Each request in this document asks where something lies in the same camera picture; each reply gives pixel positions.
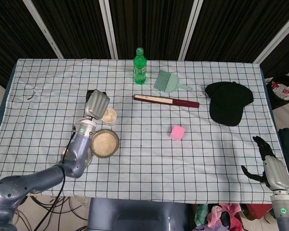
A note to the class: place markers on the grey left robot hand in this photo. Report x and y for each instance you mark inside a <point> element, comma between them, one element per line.
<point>97,104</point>

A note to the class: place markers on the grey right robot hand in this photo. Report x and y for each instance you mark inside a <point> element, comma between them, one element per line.
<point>277,173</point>

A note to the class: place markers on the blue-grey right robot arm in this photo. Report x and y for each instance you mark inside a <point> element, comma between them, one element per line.
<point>285,211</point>

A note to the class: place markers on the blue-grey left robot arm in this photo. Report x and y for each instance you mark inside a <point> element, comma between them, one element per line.
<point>26,185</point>

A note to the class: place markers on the white paper cup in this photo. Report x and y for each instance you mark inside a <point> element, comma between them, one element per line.
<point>110,118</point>

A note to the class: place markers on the round metal bowl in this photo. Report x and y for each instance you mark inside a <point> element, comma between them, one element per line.
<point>118,146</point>

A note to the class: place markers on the red box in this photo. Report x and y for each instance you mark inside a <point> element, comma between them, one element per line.
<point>257,211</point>

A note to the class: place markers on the green plastic soda bottle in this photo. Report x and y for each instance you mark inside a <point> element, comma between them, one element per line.
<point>140,69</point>

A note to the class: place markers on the flat metal plate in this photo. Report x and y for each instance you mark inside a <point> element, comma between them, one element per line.
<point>88,160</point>

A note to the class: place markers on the pink cloth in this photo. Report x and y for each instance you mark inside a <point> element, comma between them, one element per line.
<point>227,214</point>

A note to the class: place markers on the dark red folded fan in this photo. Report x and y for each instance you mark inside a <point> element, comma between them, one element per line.
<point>166,101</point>

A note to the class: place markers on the mint green brush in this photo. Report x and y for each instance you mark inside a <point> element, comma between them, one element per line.
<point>167,83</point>

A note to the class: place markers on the black bag with red print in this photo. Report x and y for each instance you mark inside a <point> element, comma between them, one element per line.
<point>283,93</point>

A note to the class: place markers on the pink foam cube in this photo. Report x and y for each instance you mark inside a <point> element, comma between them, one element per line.
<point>177,133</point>

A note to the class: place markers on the white black checked tablecloth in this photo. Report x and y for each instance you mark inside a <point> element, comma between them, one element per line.
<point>159,163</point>

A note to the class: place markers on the green cloth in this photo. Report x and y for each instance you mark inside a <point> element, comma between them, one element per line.
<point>201,214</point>

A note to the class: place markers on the black baseball cap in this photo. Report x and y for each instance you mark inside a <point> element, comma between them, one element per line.
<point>226,103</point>

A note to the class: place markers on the blue-grey robot torso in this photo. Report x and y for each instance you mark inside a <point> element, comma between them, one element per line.
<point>135,214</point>

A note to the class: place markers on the white partition post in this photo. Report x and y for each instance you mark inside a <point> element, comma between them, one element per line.
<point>43,29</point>
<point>108,29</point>
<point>190,29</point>
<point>277,38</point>

